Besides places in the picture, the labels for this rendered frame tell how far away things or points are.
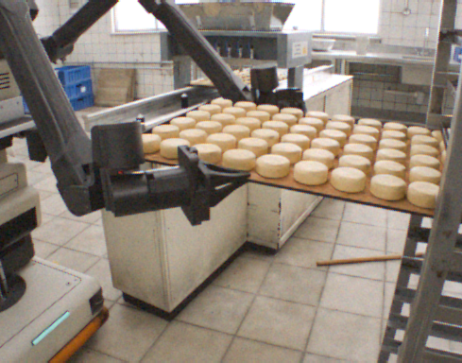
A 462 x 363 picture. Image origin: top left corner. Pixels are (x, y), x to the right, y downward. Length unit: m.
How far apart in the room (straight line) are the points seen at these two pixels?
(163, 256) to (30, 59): 1.12
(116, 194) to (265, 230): 1.69
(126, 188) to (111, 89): 5.68
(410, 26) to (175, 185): 4.72
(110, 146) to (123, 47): 5.74
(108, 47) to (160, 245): 5.04
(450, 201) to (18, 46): 0.64
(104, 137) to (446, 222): 0.44
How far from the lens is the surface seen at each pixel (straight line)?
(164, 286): 1.73
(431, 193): 0.59
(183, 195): 0.56
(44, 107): 0.64
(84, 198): 0.58
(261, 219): 2.17
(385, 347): 1.25
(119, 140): 0.53
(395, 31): 5.13
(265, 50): 2.01
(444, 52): 0.93
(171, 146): 0.67
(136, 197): 0.54
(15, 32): 0.71
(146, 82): 6.11
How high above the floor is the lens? 1.25
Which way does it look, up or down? 23 degrees down
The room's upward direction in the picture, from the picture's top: straight up
